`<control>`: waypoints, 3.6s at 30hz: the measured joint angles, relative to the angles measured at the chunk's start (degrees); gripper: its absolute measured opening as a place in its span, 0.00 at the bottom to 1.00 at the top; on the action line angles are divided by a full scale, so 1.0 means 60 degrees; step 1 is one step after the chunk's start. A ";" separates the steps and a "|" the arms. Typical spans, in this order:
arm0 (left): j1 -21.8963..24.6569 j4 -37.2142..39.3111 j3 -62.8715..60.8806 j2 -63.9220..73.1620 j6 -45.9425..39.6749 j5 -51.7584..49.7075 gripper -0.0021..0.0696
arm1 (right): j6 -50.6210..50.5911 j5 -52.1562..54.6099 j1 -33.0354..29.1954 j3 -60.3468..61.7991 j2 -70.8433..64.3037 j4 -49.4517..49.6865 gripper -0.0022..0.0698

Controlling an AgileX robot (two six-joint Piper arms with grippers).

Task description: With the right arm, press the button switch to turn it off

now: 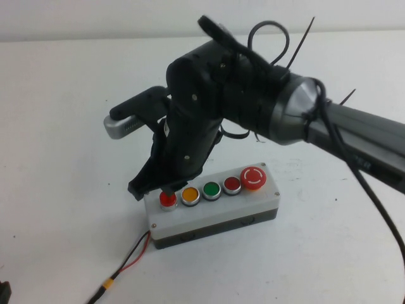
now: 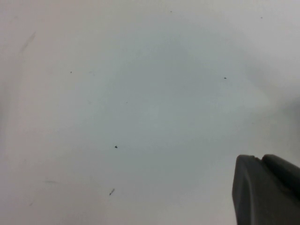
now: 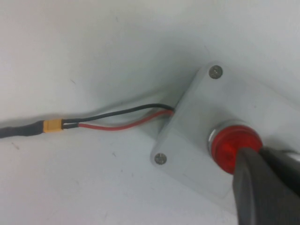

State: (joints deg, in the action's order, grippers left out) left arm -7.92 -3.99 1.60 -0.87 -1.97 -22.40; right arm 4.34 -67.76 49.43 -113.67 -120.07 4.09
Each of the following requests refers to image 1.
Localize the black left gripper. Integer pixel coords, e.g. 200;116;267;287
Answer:
0;279;12;304

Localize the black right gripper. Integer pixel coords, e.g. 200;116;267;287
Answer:
127;41;226;202

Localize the bright red push button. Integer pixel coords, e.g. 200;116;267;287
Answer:
159;189;179;212

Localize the yellow push button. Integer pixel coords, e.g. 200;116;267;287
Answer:
180;186;201;208

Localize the green push button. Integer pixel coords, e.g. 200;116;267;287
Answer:
201;180;223;202

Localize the white and grey button box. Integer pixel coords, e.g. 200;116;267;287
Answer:
144;162;282;251

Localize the dark red push button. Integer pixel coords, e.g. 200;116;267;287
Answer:
221;175;243;196

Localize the red emergency stop mushroom button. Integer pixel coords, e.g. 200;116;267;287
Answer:
240;165;267;192

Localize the looped black zip tie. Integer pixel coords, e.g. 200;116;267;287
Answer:
220;122;251;141

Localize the long black zip tie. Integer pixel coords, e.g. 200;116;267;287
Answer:
285;16;316;69

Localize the short black zip tie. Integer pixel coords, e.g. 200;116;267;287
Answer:
339;89;357;106

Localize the silver wrist camera black mount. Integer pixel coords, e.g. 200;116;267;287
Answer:
103;85;172;141

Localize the thin black wire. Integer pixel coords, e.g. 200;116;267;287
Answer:
85;230;151;304

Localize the thin red wire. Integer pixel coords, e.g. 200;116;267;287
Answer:
120;233;152;274

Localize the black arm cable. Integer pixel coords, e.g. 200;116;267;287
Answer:
247;20;405;264

